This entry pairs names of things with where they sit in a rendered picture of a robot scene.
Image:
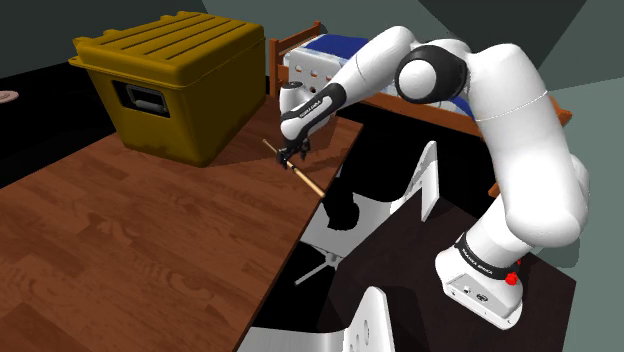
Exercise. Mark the wooden bed with blue blanket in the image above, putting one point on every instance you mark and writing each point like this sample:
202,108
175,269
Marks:
336,46

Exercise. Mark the brown wooden table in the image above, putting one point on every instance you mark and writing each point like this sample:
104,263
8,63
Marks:
146,234

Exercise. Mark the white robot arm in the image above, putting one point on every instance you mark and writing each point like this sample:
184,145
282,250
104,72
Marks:
521,146

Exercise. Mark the yellow storage box with lid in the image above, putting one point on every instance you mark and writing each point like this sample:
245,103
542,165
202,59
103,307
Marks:
195,63

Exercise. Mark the white chair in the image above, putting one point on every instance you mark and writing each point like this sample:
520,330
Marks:
375,214
370,317

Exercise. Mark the dark robot stand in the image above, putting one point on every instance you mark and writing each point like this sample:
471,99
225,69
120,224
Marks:
404,273

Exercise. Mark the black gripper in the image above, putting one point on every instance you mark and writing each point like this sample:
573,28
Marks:
295,145

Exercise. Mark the thin wooden stick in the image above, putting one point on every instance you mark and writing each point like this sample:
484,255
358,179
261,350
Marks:
306,180

